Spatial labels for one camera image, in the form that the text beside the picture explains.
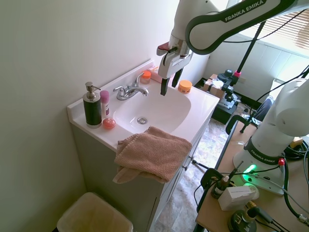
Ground black soap pump dispenser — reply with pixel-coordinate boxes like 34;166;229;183
83;81;102;129

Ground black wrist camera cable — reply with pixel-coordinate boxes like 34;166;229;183
223;8;309;44

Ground small white cardboard box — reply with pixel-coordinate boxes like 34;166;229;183
218;187;253;211

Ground round pink soap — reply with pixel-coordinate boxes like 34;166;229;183
102;117;117;130

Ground window blinds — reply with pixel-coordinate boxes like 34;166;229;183
253;7;309;50

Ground black round stand base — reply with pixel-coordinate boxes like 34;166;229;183
228;200;258;232

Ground clear jar orange lid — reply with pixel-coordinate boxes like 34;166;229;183
140;71;152;85

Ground pink wet wipes pack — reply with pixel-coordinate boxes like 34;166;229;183
147;65;162;83

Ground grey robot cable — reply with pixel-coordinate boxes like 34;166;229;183
255;177;309;224

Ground round white tub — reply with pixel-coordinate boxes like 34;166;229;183
242;183;260;201

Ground orange cream tub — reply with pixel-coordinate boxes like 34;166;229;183
178;80;193;94

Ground white vanity sink top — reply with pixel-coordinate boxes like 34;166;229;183
67;58;220;152

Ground lined trash bin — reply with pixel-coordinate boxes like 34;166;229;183
56;192;134;232

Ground pink deodorant stick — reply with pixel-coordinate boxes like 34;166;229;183
99;90;111;121

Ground tan knitted towel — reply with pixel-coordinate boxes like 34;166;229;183
112;126;193;184

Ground brown cardboard box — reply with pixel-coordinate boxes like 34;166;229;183
202;73;226;97

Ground chrome two-handle faucet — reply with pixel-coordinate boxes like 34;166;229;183
112;72;150;101

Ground black camera stand pole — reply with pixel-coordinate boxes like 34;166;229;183
229;20;266;87

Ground black C-clamp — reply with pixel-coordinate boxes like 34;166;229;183
193;159;229;213
225;115;259;136

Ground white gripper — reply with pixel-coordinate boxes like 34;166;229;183
158;40;194;97

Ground dark dropper bottle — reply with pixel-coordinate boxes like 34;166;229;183
211;175;232;200

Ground black case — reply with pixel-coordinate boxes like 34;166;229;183
211;95;242;125

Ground red mounted wrist camera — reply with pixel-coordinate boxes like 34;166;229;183
156;42;170;57

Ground black tripod head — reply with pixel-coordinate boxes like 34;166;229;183
217;69;242;102

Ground grey vanity cabinet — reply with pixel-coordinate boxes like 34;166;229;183
70;120;213;232

